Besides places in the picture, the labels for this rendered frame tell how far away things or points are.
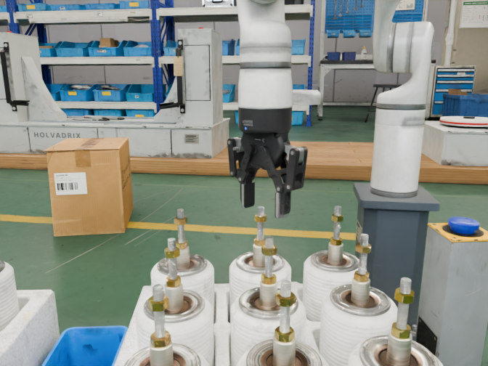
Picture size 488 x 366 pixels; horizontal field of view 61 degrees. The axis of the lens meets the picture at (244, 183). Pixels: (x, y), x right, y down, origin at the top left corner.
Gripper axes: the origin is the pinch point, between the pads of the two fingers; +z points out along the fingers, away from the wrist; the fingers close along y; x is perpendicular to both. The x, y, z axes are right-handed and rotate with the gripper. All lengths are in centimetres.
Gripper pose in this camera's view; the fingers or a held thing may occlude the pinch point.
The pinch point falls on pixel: (264, 203)
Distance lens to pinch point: 62.0
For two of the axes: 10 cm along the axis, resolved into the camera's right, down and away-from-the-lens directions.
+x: 7.3, -1.8, 6.6
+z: 0.1, 9.7, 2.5
